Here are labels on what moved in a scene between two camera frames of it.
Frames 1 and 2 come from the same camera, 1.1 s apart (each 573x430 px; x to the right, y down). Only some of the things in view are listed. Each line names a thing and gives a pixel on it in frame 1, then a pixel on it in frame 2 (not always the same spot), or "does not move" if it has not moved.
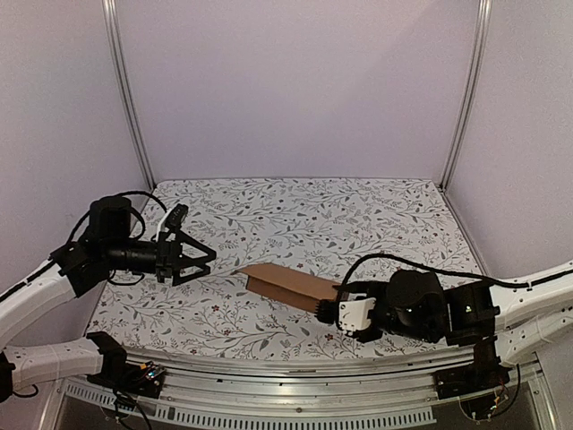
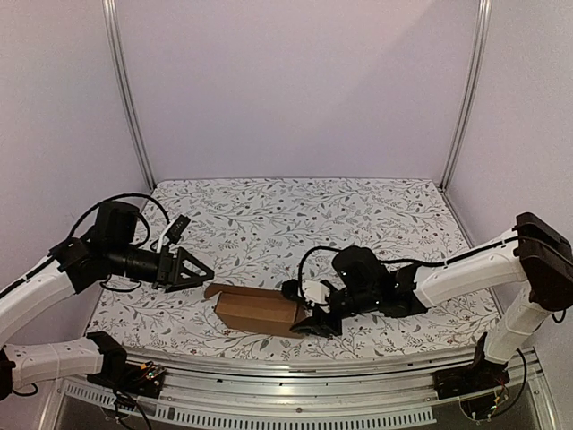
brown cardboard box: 289,287 → 255,309
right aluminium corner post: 476,59 does not move
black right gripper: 326,311 → 331,312
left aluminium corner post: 126,87 does not move
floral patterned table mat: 318,226 does not move
